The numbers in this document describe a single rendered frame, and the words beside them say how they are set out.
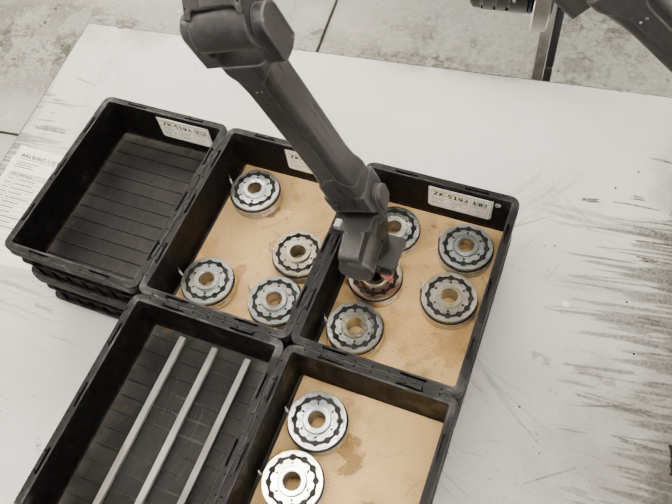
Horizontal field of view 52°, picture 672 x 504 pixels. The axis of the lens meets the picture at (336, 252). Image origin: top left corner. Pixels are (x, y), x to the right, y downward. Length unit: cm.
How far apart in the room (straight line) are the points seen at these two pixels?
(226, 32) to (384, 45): 216
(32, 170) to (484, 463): 126
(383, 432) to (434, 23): 210
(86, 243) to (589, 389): 104
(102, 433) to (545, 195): 103
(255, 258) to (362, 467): 46
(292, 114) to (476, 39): 212
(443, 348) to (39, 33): 259
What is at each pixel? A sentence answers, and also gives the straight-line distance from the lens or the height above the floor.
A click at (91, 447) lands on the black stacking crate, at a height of 83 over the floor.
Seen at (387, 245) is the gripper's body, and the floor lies 98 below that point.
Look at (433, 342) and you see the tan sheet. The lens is 126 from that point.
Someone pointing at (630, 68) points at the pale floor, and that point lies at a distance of 292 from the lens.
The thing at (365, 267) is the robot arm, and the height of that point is 106.
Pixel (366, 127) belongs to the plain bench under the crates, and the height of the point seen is 70.
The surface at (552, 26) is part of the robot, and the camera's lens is 192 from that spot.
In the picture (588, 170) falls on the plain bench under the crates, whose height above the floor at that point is 70.
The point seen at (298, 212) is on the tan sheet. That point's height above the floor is 83.
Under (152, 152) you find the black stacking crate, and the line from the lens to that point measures 159.
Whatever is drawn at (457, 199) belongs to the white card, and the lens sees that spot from 133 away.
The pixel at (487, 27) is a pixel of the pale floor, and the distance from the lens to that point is 299.
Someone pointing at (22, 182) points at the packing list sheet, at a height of 70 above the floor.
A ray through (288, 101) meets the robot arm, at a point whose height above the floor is 137.
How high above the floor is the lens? 199
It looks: 59 degrees down
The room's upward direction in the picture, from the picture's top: 10 degrees counter-clockwise
